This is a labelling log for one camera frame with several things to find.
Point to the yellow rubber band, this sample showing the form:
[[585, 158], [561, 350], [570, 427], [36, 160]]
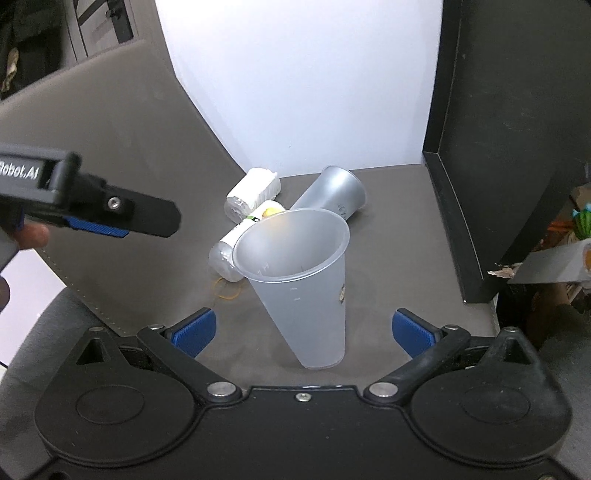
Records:
[[227, 294]]

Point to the grey cardboard piece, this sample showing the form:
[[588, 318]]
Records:
[[549, 265]]

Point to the green toy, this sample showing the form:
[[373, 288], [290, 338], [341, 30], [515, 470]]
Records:
[[582, 221]]

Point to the black panel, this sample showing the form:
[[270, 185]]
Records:
[[508, 138]]

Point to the person's left hand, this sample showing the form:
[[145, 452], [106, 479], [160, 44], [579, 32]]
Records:
[[31, 235]]

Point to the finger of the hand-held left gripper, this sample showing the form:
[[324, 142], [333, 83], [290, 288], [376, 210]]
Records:
[[138, 214]]

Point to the translucent plastic cup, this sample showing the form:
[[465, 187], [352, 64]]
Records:
[[334, 189], [304, 277]]

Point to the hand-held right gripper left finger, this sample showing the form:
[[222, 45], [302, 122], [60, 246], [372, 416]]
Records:
[[194, 331]]

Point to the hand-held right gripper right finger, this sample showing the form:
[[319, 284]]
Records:
[[412, 333]]

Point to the clear plastic bottle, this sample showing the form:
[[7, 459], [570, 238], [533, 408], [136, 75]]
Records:
[[224, 256]]

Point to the grey leather mat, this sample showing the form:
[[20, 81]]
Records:
[[138, 152]]

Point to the white tissue pack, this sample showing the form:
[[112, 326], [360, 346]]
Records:
[[251, 191]]

